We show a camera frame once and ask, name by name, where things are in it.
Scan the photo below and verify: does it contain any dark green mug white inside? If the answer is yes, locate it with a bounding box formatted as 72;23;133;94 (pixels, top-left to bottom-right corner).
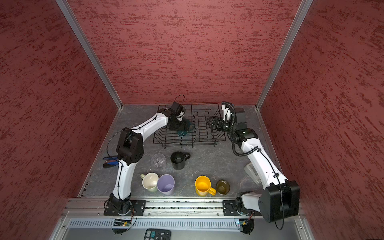
177;119;195;138

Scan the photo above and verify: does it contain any olive green glass cup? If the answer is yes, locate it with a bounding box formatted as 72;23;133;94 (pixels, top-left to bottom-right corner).
216;180;231;195

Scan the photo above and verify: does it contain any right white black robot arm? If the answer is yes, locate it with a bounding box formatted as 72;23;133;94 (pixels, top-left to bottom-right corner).
207;102;300;223

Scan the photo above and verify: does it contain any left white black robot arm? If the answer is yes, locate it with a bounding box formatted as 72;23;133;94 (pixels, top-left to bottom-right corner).
104;102;186;216

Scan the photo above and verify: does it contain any black mug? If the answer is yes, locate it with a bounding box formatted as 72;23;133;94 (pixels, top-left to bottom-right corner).
171;152;191;170

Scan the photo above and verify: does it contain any clear glass cup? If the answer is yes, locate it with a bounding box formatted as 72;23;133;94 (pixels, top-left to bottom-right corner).
151;154;167;171

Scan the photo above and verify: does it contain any lilac plastic cup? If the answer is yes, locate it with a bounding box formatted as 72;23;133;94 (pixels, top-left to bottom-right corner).
157;174;175;196

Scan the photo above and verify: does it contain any yellow mug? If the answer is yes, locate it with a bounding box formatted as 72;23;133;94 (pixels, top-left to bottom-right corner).
195;176;217;197

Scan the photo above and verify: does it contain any cream light green mug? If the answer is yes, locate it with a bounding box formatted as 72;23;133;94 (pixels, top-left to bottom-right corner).
141;173;159;192

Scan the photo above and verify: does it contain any blue black crimping tool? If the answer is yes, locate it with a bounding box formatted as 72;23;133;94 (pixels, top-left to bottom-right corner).
103;156;119;169

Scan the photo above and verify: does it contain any black calculator remote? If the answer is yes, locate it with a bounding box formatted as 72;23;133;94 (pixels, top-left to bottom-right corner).
144;229;171;240

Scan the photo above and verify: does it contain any black wire dish rack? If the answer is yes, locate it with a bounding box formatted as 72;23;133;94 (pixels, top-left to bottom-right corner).
153;104;226;148

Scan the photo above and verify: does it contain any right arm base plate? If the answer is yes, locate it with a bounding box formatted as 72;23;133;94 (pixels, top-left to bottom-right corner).
222;200;262;217

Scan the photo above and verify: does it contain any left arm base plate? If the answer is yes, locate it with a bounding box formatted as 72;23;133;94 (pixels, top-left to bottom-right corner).
104;200;146;217

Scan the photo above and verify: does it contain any aluminium rail frame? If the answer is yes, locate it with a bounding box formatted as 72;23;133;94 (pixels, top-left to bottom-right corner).
50;197;315;240

